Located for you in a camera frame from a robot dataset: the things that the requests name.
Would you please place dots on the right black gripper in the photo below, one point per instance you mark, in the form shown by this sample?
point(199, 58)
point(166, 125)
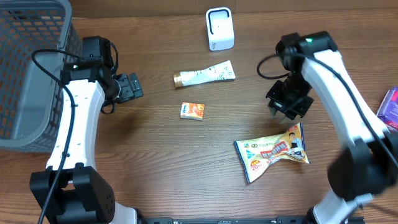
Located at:
point(291, 109)

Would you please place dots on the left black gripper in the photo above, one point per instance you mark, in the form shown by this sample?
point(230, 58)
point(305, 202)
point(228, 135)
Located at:
point(132, 89)

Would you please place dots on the small orange tissue pack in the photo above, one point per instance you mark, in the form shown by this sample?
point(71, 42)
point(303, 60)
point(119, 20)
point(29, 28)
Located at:
point(192, 111)

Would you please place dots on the colourful snack bag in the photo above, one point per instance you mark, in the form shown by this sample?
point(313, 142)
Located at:
point(257, 155)

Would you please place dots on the white Pantene tube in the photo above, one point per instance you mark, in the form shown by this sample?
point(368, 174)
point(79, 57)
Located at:
point(219, 72)

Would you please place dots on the red purple pantyliner pack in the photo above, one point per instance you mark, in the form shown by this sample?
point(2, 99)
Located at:
point(387, 111)

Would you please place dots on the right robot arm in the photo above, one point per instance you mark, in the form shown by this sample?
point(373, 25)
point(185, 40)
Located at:
point(367, 165)

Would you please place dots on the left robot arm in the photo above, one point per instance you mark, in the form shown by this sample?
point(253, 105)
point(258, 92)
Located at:
point(70, 190)

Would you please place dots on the white barcode scanner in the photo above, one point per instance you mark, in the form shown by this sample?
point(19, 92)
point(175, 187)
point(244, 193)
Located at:
point(219, 23)

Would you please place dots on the grey plastic mesh basket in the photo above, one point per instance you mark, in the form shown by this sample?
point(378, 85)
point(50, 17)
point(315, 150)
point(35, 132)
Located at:
point(33, 33)

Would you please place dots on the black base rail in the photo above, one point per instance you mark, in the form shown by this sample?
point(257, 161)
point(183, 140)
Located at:
point(290, 219)

